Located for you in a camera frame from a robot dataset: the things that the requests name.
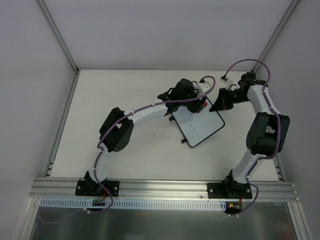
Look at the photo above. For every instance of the black-framed small whiteboard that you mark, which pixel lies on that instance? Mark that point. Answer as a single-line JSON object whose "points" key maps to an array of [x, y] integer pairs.
{"points": [[197, 127]]}

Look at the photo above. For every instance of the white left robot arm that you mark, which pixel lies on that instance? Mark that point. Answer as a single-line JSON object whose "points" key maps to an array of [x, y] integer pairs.
{"points": [[116, 130]]}

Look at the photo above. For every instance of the aluminium right corner post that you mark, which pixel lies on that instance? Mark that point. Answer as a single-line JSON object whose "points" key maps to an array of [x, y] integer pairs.
{"points": [[293, 4]]}

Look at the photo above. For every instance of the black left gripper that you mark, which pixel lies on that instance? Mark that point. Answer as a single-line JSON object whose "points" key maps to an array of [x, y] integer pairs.
{"points": [[195, 105]]}

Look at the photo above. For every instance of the aluminium mounting rail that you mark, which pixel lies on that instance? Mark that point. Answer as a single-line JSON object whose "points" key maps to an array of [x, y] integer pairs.
{"points": [[266, 191]]}

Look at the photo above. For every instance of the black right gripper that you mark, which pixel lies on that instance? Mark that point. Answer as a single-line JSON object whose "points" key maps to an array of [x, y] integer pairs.
{"points": [[225, 97]]}

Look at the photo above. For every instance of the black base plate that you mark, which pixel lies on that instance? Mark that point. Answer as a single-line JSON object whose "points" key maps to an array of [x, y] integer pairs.
{"points": [[111, 188], [229, 191]]}

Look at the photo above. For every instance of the white slotted cable duct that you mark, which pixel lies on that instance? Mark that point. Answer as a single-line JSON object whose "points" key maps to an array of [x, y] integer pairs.
{"points": [[90, 203]]}

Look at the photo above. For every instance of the aluminium corner post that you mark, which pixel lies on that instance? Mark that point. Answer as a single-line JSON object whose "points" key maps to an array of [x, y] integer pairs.
{"points": [[293, 4], [57, 34]]}

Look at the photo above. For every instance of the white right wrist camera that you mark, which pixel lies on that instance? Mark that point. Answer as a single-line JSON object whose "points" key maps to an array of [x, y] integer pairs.
{"points": [[226, 81]]}

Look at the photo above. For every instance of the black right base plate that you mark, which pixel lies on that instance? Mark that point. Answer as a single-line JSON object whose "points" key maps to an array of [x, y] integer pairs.
{"points": [[229, 191]]}

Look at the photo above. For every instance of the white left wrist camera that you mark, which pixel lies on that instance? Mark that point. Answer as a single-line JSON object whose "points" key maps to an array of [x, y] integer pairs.
{"points": [[201, 87]]}

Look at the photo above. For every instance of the red bone-shaped eraser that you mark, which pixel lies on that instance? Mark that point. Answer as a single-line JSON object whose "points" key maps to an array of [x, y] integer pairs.
{"points": [[200, 107]]}

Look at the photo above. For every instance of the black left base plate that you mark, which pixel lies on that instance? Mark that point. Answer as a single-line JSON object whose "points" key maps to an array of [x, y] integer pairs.
{"points": [[111, 188]]}

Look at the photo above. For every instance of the aluminium left corner post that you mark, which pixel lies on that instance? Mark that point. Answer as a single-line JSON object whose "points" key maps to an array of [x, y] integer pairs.
{"points": [[57, 34]]}

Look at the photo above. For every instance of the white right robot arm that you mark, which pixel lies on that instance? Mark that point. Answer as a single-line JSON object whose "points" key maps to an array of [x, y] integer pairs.
{"points": [[264, 140]]}

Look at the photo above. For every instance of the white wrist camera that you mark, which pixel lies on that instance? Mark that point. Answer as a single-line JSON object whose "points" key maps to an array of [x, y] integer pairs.
{"points": [[226, 81], [201, 87]]}

